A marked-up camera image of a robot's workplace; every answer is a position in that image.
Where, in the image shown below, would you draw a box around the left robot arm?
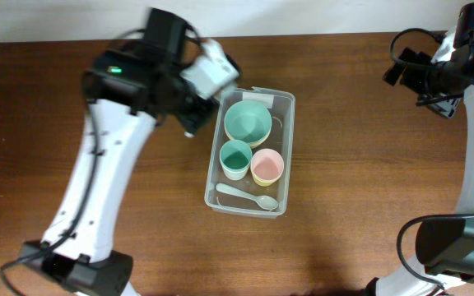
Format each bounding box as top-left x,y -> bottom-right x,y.
19,8 -> 240,295

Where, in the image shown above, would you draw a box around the yellow bowl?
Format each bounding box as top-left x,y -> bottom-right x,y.
225,132 -> 270,149

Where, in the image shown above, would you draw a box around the pink cup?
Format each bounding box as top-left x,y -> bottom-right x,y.
250,149 -> 285,179

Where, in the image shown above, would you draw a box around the yellow cup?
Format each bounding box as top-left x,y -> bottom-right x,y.
251,170 -> 281,187

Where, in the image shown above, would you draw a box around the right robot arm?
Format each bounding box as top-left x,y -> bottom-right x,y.
363,2 -> 474,295

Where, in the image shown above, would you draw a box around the green cup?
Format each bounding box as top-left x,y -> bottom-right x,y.
219,140 -> 253,172

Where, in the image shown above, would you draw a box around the cream white cup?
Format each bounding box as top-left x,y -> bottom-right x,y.
221,157 -> 250,181

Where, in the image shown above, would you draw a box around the white plastic spoon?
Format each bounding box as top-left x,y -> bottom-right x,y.
216,183 -> 279,210

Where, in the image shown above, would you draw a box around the clear plastic container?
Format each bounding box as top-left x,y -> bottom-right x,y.
204,87 -> 295,219

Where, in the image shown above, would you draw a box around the green bowl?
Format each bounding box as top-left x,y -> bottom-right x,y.
224,100 -> 272,144

